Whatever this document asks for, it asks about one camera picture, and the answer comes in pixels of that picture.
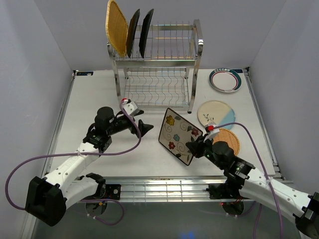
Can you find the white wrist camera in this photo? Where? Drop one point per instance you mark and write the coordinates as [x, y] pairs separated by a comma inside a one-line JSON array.
[[211, 131], [129, 107]]

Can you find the beige floral square plate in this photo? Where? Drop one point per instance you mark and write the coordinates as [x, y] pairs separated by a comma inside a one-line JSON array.
[[175, 133]]

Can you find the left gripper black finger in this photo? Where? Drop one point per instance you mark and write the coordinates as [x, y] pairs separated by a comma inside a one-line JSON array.
[[144, 128], [138, 112]]

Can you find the round woven bamboo plate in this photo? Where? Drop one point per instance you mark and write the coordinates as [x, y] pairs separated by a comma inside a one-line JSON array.
[[230, 138]]

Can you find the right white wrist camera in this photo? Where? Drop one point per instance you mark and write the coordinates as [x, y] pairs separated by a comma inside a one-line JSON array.
[[211, 131]]

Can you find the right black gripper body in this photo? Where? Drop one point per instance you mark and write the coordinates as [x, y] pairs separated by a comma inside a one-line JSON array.
[[204, 148]]

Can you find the white plate teal red rim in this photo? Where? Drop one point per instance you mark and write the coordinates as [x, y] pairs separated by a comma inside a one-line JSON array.
[[225, 80]]

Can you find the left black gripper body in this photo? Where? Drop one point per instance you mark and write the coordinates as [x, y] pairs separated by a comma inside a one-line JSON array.
[[121, 123]]

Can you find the steel two-tier dish rack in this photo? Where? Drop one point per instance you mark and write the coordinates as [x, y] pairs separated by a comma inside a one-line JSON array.
[[166, 76]]

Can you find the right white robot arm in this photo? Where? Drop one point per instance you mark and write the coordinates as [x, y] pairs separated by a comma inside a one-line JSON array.
[[247, 181]]

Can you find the right blue table label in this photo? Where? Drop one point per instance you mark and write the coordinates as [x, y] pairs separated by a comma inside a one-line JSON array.
[[238, 70]]

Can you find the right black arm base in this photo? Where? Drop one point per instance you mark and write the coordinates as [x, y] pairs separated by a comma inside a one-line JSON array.
[[222, 191]]

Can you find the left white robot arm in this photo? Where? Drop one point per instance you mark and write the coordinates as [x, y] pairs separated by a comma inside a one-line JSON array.
[[48, 198]]

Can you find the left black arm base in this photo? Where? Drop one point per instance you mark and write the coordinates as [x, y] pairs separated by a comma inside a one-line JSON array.
[[108, 191]]

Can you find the aluminium front rail frame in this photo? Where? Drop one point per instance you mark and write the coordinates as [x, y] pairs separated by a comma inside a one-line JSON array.
[[168, 209]]

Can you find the square woven bamboo plate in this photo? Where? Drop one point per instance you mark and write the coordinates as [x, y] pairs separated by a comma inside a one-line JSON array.
[[116, 28]]

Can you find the blue table label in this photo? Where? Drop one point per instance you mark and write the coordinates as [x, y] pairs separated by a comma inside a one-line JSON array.
[[84, 73], [238, 70]]

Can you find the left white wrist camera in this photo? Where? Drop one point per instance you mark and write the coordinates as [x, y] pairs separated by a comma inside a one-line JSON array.
[[129, 107]]

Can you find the left blue table label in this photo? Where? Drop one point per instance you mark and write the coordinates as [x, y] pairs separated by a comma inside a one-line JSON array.
[[84, 73]]

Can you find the black floral square plate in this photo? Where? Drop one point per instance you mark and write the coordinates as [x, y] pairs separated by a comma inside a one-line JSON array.
[[144, 32], [131, 32]]

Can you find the cream and blue round plate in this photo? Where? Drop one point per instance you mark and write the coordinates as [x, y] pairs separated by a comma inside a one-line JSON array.
[[215, 111]]

